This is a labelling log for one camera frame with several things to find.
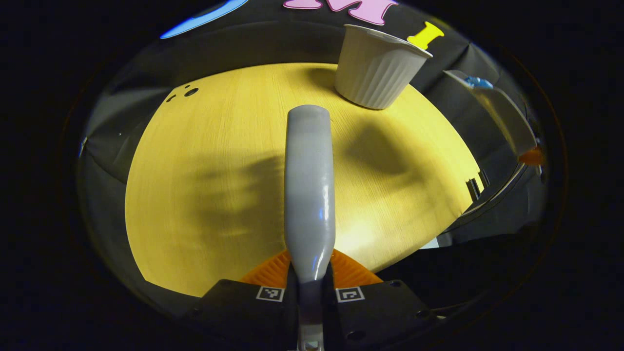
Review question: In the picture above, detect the black desk edge bracket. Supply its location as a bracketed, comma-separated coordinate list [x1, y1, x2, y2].
[467, 170, 490, 201]

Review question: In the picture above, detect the small grey broom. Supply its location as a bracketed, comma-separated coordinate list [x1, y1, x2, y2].
[284, 105, 336, 351]

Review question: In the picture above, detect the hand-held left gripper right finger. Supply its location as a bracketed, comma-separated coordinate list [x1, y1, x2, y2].
[323, 249, 439, 351]

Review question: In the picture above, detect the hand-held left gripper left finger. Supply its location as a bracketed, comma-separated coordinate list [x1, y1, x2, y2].
[178, 249, 299, 351]

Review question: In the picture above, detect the black backdrop cloth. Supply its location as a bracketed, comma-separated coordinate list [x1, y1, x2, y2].
[78, 0, 542, 303]

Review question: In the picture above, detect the grey ribbed garbage bin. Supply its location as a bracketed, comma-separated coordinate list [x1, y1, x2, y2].
[334, 24, 433, 110]

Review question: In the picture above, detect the wooden desktop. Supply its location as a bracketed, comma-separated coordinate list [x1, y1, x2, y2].
[124, 62, 486, 298]

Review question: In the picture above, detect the right gripper grey cable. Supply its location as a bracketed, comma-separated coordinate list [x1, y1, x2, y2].
[441, 163, 528, 232]

